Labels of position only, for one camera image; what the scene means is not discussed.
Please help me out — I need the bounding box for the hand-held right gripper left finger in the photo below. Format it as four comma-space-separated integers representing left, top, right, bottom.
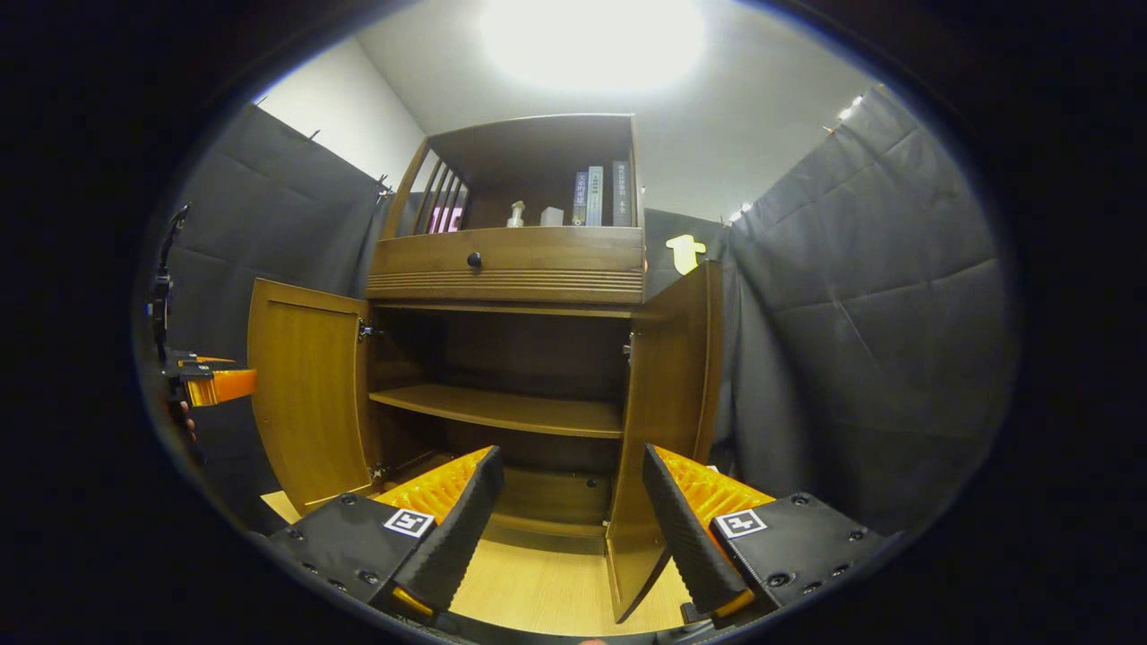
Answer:
267, 445, 505, 625

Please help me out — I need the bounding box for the wooden drawer with black knob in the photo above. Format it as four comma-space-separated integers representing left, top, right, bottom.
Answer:
367, 226, 646, 279

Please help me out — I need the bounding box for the large ceiling light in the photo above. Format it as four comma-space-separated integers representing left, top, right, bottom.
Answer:
479, 0, 709, 90

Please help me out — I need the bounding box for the wooden cabinet door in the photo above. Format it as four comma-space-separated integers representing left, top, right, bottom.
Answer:
246, 278, 377, 516
605, 260, 725, 625

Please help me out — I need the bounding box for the wooden double-door shoe cabinet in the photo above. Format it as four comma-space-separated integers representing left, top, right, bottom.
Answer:
363, 112, 648, 556

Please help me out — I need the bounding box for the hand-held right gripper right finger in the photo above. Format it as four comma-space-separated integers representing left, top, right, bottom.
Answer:
642, 443, 904, 628

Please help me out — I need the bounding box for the black backdrop cloth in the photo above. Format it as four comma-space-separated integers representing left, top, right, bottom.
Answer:
134, 85, 1018, 538

